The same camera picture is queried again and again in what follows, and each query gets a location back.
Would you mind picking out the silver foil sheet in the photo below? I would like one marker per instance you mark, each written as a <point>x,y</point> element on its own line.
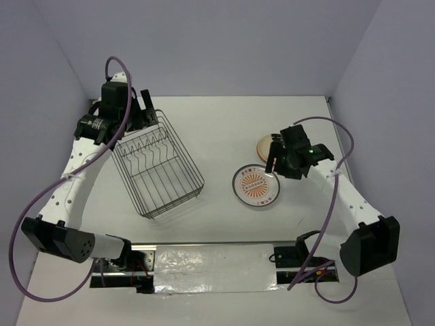
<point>239,268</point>

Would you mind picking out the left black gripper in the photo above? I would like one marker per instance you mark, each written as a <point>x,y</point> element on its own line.
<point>146,117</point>

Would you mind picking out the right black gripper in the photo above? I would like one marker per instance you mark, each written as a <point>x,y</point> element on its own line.
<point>276,149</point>

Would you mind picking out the grey wire dish rack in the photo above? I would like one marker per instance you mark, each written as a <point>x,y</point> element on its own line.
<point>156,169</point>

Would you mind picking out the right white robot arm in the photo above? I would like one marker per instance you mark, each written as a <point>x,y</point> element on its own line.
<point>373,239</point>

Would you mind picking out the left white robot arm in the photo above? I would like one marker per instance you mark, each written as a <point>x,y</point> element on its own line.
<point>56,230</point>

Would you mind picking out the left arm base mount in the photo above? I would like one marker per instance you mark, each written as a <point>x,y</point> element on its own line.
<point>136,272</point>

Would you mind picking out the cream peach plate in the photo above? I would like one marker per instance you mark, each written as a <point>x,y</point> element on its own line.
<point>263,145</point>

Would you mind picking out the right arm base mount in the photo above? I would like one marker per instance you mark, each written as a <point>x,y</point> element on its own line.
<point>289,258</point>

